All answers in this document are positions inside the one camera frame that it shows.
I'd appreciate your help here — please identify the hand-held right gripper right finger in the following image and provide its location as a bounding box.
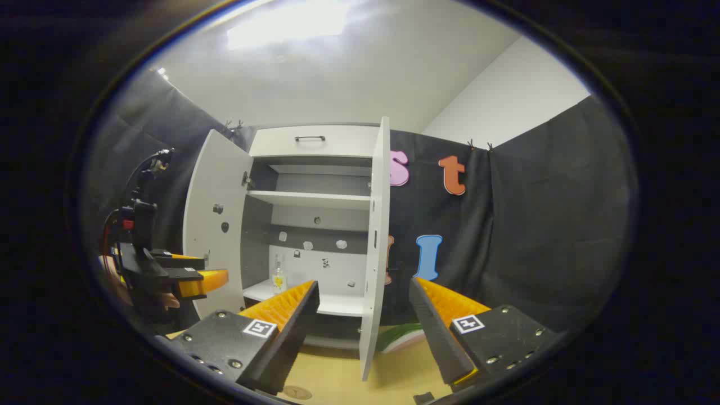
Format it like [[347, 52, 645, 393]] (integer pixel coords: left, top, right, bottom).
[[409, 277, 557, 392]]

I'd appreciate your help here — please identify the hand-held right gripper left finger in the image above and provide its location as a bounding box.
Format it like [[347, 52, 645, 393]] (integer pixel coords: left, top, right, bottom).
[[155, 280, 320, 395]]

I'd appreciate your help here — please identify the white cabinet drawer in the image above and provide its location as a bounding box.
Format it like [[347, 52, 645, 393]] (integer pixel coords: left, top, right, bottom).
[[249, 125, 380, 159]]

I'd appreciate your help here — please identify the toy watermelon slice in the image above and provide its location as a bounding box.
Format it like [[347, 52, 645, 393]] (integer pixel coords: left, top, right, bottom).
[[376, 323, 426, 354]]

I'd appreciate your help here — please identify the clear bottle with yellow label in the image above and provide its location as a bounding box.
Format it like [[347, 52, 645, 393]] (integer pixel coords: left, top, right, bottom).
[[272, 254, 288, 296]]

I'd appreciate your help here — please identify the white cabinet door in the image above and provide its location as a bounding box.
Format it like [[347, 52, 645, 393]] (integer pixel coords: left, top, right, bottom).
[[183, 129, 255, 321], [359, 116, 392, 382]]

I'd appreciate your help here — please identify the black cable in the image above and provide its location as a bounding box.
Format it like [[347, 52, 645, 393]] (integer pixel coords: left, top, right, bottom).
[[127, 147, 175, 197]]

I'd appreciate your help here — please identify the black backdrop cloth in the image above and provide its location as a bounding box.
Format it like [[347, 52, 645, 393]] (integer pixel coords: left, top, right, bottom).
[[84, 67, 639, 338]]

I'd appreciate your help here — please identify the white cabinet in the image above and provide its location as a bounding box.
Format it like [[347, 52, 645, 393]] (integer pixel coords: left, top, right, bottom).
[[241, 125, 380, 349]]

